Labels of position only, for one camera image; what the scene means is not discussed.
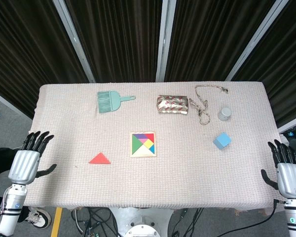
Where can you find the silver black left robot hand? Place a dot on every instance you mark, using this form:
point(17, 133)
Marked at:
point(24, 163)

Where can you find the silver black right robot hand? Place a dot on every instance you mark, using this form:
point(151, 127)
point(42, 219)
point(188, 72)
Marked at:
point(289, 177)

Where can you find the red triangle block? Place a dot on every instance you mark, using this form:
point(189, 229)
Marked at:
point(100, 159)

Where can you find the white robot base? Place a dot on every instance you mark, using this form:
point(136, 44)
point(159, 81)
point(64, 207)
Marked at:
point(138, 222)

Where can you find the teal plastic hand brush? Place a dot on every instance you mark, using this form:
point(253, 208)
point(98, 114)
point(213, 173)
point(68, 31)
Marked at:
point(109, 102)

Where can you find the green triangle tangram piece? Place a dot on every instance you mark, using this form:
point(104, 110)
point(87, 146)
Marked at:
point(135, 144)

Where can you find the purple parallelogram tangram piece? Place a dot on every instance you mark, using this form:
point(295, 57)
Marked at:
point(139, 136)

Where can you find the wooden tangram tray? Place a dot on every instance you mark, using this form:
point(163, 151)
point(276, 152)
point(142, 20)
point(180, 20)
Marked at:
point(141, 151)

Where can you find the pink triangle tangram piece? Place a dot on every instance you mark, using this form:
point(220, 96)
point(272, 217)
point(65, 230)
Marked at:
point(143, 142)

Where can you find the yellow square tangram piece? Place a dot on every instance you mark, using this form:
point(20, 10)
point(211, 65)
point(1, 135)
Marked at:
point(149, 144)

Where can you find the blue triangle tangram piece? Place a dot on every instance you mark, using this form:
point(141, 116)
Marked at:
point(152, 149)

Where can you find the red triangle tangram piece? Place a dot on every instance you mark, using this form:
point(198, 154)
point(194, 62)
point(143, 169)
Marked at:
point(150, 136)

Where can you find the white black sneaker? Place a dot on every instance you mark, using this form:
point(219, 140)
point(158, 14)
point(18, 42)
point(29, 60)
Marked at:
point(39, 218)

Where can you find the light blue cube block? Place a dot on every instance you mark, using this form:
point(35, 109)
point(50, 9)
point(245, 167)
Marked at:
point(222, 142)

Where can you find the grey cylindrical jar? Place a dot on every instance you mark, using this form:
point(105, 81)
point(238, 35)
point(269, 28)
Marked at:
point(224, 114)

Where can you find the dark pleated curtain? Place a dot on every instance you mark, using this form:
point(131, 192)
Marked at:
point(212, 37)
point(22, 49)
point(286, 74)
point(118, 37)

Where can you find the beige woven tablecloth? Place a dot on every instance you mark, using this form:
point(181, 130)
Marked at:
point(162, 182)

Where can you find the gold foil snack packet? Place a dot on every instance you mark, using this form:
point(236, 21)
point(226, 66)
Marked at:
point(172, 105)

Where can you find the grey metal post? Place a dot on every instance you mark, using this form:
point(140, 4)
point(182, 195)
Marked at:
point(256, 39)
point(76, 44)
point(165, 39)

